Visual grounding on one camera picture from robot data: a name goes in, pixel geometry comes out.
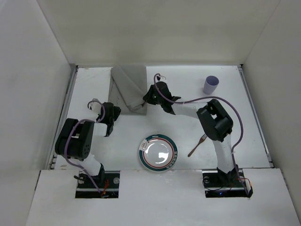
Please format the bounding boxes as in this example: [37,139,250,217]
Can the grey cloth placemat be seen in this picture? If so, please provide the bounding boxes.
[108,65,147,116]

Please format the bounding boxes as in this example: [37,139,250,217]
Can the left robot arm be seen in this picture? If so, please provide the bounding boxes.
[55,98,121,190]

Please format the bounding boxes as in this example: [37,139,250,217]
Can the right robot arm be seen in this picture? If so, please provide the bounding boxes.
[143,81,238,186]

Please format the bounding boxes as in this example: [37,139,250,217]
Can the white plate with green rim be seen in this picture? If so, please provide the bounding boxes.
[138,134,178,173]

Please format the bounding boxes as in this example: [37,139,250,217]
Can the lilac plastic cup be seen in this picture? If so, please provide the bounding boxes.
[203,76,219,95]

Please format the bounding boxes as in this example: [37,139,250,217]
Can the brown wooden fork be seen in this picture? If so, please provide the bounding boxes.
[188,134,207,157]

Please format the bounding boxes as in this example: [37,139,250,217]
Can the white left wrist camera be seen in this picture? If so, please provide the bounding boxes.
[87,98,102,114]

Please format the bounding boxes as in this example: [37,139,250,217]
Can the left aluminium frame rail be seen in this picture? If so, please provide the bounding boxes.
[44,64,78,170]

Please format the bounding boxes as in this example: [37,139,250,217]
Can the aluminium frame rail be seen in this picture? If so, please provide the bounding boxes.
[44,64,78,170]
[238,64,275,168]

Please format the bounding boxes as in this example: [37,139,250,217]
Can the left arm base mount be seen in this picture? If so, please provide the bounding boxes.
[74,171,120,199]

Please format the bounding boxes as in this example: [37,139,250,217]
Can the right aluminium frame rail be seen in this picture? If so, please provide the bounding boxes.
[238,64,275,168]

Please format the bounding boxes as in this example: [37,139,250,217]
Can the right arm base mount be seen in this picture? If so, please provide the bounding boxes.
[202,169,253,198]

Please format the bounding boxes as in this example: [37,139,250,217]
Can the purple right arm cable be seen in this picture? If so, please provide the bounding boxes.
[153,73,249,194]

